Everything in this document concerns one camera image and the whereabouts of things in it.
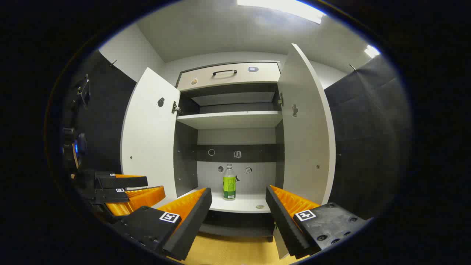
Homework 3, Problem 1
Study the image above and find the clear bottle green label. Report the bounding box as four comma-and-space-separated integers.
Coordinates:
223, 164, 237, 201

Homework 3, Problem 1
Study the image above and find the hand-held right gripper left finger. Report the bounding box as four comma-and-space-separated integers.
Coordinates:
110, 188, 213, 261

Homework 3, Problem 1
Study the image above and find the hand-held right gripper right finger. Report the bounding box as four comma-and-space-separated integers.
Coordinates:
266, 185, 368, 260

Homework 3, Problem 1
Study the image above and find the white and grey cabinet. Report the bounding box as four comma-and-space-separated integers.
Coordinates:
174, 61, 286, 243

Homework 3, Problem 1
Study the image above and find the black backdrop cloth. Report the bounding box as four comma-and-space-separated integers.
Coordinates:
62, 50, 137, 177
324, 54, 411, 218

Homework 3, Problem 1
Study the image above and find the large ceiling light panel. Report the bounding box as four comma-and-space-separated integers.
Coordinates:
237, 0, 327, 25

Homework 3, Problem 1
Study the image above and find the white cabinet shelf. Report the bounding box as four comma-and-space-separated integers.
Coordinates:
176, 110, 283, 130

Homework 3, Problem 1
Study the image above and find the white cabinet drawer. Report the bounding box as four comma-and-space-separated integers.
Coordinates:
177, 62, 282, 92

